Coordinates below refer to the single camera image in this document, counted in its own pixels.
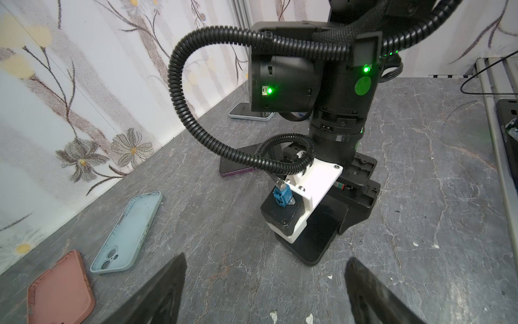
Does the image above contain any light blue case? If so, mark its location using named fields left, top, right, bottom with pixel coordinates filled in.
left=90, top=191, right=163, bottom=274
left=228, top=102, right=275, bottom=122

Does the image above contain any black phone case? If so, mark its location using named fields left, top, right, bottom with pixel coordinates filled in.
left=275, top=196, right=349, bottom=267

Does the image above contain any pink phone case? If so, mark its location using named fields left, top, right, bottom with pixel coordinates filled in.
left=27, top=250, right=96, bottom=324

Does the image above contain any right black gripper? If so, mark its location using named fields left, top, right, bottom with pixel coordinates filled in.
left=315, top=141, right=380, bottom=234

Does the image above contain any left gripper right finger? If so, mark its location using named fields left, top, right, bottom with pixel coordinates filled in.
left=345, top=257, right=424, bottom=324

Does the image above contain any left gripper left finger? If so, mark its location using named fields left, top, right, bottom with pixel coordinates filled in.
left=104, top=253, right=187, bottom=323

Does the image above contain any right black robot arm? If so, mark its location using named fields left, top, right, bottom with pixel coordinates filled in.
left=168, top=1, right=459, bottom=242

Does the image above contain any black phone purple edge far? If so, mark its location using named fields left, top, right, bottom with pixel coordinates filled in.
left=219, top=144, right=260, bottom=177

